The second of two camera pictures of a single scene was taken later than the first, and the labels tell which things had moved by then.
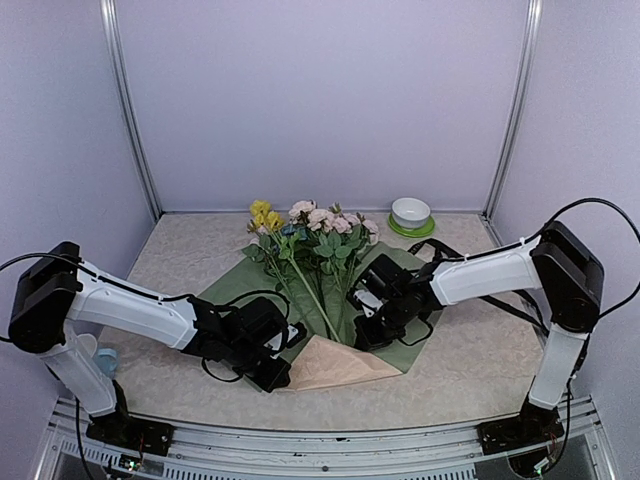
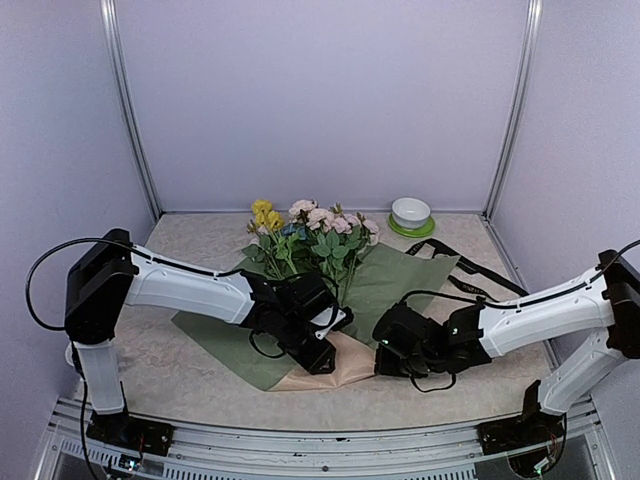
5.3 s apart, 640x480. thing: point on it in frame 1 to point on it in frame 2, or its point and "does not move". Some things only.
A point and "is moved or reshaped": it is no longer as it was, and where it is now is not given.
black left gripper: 279,378 to 316,360
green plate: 412,232 does not move
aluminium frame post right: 520,110 does not move
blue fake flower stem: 293,229 does not move
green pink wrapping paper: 367,324 is moved or reshaped
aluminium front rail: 318,449 does not move
